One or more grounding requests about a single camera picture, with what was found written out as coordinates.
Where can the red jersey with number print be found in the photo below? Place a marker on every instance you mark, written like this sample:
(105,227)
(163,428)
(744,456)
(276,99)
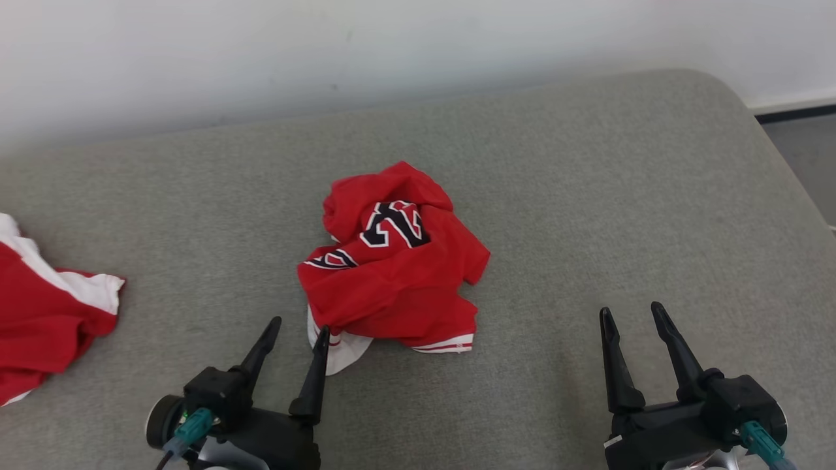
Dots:
(398,287)

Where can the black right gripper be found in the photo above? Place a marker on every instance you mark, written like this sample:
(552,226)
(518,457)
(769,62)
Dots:
(659,434)

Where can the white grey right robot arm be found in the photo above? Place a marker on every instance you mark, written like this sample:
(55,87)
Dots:
(712,462)

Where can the grey fabric sofa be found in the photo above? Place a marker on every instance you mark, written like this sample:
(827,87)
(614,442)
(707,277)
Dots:
(588,215)

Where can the white wall skirting board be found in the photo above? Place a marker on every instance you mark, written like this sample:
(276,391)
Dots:
(797,104)

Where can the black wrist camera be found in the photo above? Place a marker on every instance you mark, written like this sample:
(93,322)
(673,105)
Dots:
(744,398)
(215,395)

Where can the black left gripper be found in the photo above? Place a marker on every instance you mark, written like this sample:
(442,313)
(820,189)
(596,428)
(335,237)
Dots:
(281,440)

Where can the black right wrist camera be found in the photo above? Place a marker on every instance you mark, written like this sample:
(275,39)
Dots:
(744,398)

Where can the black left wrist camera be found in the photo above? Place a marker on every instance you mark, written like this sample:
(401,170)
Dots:
(215,395)

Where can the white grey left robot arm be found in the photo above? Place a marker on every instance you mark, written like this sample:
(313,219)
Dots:
(228,457)

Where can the red garment with white panel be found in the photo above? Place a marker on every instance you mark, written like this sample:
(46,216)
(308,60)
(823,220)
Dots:
(39,313)

